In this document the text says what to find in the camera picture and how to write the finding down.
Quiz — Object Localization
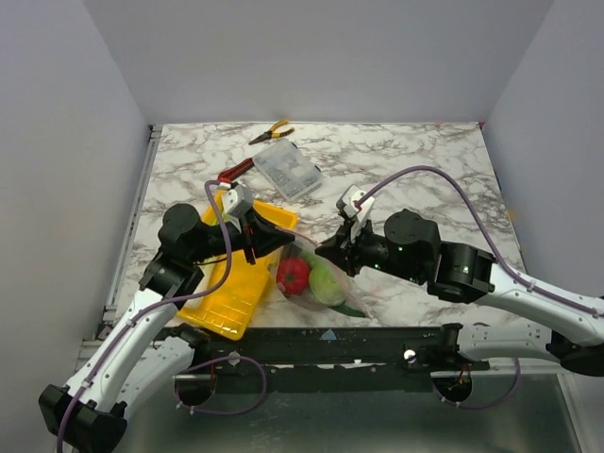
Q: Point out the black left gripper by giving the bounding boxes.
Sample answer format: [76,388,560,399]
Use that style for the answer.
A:
[190,204,295,263]

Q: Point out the green cabbage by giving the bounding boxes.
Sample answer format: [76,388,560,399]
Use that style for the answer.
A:
[309,266,346,307]

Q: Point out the red tomato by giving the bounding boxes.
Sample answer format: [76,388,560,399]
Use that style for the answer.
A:
[276,258,310,295]

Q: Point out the clear pink dotted zip bag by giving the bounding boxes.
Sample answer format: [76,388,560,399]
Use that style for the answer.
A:
[275,231,369,318]

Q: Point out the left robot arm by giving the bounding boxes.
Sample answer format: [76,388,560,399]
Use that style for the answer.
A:
[39,204,294,452]

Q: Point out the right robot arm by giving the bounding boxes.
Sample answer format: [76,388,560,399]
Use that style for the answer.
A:
[315,210,603,377]

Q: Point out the yellow plastic tray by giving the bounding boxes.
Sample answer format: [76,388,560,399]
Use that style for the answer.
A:
[176,201,298,340]

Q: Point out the red black utility knife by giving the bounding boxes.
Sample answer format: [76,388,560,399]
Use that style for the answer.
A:
[217,158,254,183]

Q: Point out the clear plastic screw box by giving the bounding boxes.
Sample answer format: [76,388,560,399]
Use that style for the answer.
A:
[252,139,323,201]

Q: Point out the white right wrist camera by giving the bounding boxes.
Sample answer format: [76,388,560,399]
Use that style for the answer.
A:
[336,185,376,243]

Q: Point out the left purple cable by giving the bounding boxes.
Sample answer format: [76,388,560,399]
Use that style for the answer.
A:
[55,178,268,453]

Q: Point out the purple cable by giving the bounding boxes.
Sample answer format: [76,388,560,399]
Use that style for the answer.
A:
[361,164,604,410]
[55,178,268,453]

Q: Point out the yellow handled pliers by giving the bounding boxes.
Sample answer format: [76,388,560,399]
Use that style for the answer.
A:
[248,120,295,145]

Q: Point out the black metal base rail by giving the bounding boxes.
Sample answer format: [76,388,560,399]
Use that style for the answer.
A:
[163,324,489,403]

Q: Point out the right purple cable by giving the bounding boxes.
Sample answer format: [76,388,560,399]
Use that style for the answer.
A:
[361,164,604,410]

